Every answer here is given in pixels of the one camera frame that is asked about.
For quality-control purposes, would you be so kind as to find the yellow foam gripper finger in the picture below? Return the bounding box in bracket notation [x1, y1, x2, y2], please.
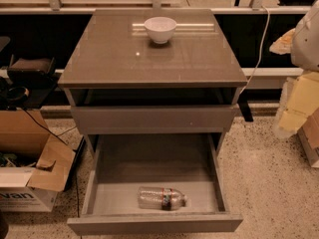
[274, 71, 319, 138]
[269, 29, 295, 55]

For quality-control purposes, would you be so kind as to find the clear plastic water bottle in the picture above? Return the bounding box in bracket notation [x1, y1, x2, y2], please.
[138, 187, 187, 211]

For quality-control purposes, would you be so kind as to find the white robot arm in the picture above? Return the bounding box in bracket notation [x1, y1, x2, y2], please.
[269, 1, 319, 138]

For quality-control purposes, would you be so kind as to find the grey drawer cabinet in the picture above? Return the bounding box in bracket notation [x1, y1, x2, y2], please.
[59, 9, 246, 148]

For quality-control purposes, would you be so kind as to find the open grey middle drawer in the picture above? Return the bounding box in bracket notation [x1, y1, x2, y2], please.
[68, 133, 242, 235]

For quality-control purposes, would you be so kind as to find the closed grey upper drawer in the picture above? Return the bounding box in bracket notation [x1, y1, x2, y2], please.
[71, 106, 235, 134]

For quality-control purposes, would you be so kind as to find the cardboard box right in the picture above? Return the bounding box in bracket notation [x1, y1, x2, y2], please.
[298, 109, 319, 168]

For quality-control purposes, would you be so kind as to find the white ceramic bowl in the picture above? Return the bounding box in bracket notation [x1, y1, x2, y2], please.
[144, 17, 176, 44]

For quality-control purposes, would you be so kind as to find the black tray on shelf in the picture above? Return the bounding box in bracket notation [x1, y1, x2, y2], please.
[7, 56, 56, 84]

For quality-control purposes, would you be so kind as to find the open cardboard box left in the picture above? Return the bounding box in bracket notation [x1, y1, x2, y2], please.
[0, 111, 75, 212]

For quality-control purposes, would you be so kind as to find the black round device left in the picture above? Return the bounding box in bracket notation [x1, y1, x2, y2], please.
[0, 77, 30, 111]

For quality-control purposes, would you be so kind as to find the white hanging cable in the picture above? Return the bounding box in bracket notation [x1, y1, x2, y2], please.
[238, 5, 271, 96]

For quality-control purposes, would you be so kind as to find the black cable on floor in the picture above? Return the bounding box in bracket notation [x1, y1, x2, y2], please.
[20, 107, 82, 219]

